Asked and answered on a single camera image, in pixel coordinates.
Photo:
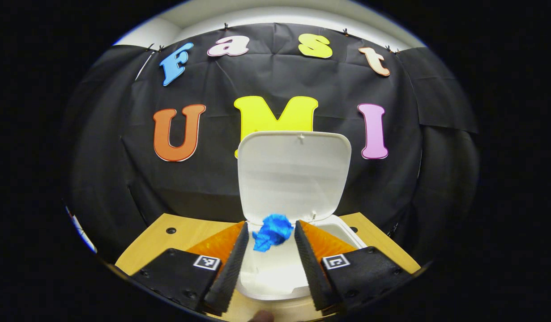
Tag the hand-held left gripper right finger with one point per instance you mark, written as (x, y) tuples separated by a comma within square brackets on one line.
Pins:
[(311, 273)]

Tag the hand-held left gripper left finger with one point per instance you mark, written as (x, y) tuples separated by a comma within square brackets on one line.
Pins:
[(232, 273)]

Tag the blue paper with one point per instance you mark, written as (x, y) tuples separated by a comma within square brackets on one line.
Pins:
[(273, 230)]

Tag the white desktop garbage bin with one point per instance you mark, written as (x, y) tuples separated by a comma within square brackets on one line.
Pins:
[(293, 179)]

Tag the wooden desktop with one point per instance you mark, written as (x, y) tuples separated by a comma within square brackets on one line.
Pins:
[(199, 230)]

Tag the black backdrop cloth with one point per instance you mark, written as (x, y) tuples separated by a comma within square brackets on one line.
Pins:
[(212, 179)]

